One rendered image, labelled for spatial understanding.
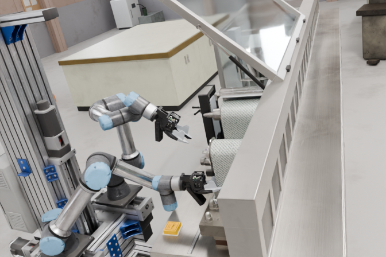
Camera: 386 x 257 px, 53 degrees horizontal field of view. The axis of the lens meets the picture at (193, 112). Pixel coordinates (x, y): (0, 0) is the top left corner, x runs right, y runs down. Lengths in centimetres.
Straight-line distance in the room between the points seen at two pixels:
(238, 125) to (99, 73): 458
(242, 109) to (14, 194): 141
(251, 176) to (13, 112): 156
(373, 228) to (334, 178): 209
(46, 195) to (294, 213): 160
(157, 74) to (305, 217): 478
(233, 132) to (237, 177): 110
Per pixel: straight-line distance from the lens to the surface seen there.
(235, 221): 88
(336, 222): 110
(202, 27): 144
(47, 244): 207
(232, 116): 196
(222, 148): 180
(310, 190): 121
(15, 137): 231
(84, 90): 670
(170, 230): 199
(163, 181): 196
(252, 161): 96
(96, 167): 186
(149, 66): 576
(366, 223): 337
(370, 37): 681
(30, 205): 259
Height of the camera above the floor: 214
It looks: 22 degrees down
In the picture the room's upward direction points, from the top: 12 degrees counter-clockwise
